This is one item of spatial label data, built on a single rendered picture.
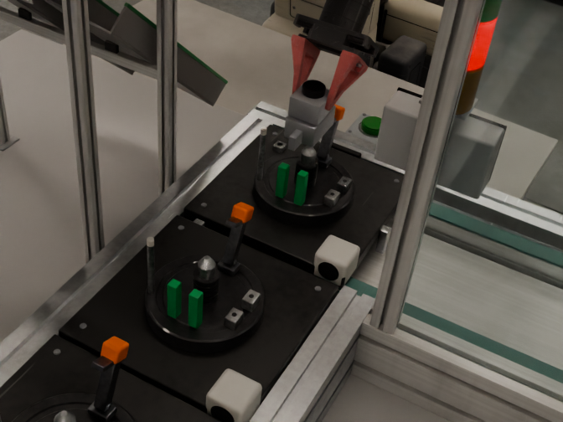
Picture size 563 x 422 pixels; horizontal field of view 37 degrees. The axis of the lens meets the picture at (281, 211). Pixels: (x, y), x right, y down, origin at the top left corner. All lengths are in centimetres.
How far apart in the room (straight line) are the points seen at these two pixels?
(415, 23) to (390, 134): 121
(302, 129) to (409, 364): 32
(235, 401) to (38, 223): 51
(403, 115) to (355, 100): 72
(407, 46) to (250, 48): 46
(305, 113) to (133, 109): 51
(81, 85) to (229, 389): 37
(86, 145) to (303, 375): 37
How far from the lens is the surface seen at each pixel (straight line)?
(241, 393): 89
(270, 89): 158
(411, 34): 210
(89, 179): 105
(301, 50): 107
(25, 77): 161
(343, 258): 105
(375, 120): 133
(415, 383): 105
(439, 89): 81
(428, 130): 84
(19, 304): 117
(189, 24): 177
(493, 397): 103
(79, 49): 94
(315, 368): 96
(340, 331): 100
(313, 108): 106
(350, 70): 110
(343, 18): 107
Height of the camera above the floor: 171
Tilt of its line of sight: 41 degrees down
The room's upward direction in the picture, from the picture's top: 7 degrees clockwise
